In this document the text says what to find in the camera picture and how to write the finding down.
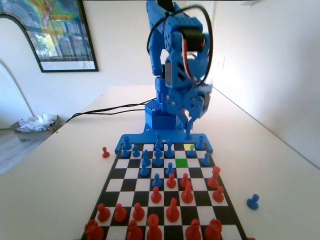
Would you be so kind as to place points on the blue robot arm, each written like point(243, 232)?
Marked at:
point(153, 25)

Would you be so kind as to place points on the red chess bishop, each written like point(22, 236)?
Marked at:
point(193, 231)
point(134, 232)

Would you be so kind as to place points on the black white chessboard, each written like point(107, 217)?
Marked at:
point(116, 185)

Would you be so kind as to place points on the cardboard box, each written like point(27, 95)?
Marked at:
point(30, 136)

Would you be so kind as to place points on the blue base plate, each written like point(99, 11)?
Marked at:
point(140, 137)

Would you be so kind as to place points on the black framed poster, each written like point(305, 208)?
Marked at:
point(62, 37)

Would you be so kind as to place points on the white wall socket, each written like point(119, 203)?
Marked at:
point(221, 64)

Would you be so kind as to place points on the red chess pawn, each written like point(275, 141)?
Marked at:
point(105, 153)
point(218, 196)
point(171, 183)
point(156, 197)
point(138, 214)
point(184, 180)
point(103, 215)
point(120, 215)

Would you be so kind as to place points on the clear plastic wrap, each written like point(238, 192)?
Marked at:
point(35, 123)

